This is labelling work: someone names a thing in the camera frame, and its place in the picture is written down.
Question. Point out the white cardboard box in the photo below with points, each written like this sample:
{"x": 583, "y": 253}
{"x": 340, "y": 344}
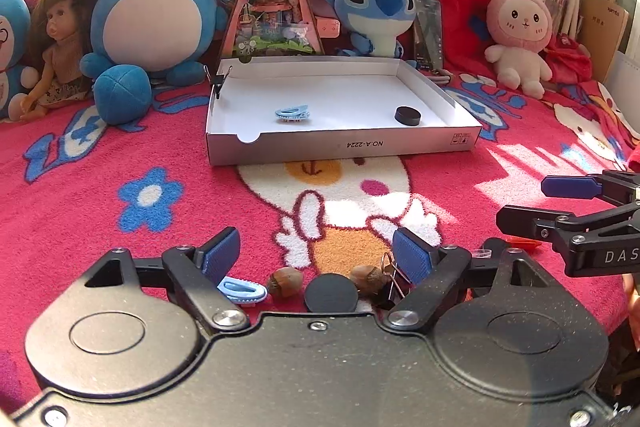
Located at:
{"x": 325, "y": 87}

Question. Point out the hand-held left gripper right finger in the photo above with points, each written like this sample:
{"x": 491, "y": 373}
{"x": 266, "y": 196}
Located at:
{"x": 413, "y": 258}

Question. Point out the round blue mouse plush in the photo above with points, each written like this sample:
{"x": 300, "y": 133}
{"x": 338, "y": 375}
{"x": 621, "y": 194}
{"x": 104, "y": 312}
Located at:
{"x": 150, "y": 22}

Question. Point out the blue and white cat plush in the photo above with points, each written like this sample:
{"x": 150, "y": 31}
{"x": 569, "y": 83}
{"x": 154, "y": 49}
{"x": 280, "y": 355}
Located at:
{"x": 12, "y": 37}

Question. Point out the black smartphone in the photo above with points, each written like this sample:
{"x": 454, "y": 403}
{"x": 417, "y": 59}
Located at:
{"x": 430, "y": 32}

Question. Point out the brown hazelnut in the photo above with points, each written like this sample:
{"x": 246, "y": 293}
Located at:
{"x": 367, "y": 279}
{"x": 285, "y": 282}

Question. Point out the red cloth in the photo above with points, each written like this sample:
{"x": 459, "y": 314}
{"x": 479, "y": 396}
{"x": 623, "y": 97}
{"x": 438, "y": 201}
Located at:
{"x": 570, "y": 57}

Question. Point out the black round puck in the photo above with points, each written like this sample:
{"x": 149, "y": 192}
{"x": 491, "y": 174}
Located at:
{"x": 332, "y": 293}
{"x": 406, "y": 116}

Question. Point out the red pen cap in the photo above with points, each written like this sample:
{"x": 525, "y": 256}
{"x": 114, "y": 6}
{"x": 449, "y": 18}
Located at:
{"x": 522, "y": 241}

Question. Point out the black binder clip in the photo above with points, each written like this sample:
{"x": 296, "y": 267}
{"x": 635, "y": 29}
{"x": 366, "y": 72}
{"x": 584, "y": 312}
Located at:
{"x": 220, "y": 82}
{"x": 384, "y": 301}

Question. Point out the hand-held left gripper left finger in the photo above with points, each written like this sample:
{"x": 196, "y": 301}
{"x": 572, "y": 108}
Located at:
{"x": 223, "y": 253}

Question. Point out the small clear plastic piece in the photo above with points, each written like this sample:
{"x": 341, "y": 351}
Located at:
{"x": 482, "y": 252}

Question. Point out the pink battery box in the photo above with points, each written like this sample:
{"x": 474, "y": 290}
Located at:
{"x": 330, "y": 27}

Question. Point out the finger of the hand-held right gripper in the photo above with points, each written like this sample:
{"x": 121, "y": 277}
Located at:
{"x": 570, "y": 186}
{"x": 530, "y": 219}

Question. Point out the pink bunny plush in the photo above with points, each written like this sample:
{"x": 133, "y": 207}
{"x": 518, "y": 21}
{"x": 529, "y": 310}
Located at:
{"x": 520, "y": 22}

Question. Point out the brown-haired doll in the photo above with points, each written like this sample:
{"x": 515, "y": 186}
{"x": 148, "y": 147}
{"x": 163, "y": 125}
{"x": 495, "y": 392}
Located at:
{"x": 55, "y": 22}

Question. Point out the light blue hair clip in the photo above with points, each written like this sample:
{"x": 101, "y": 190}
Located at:
{"x": 245, "y": 291}
{"x": 292, "y": 113}

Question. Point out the blue alien plush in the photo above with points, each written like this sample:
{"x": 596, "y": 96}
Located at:
{"x": 372, "y": 2}

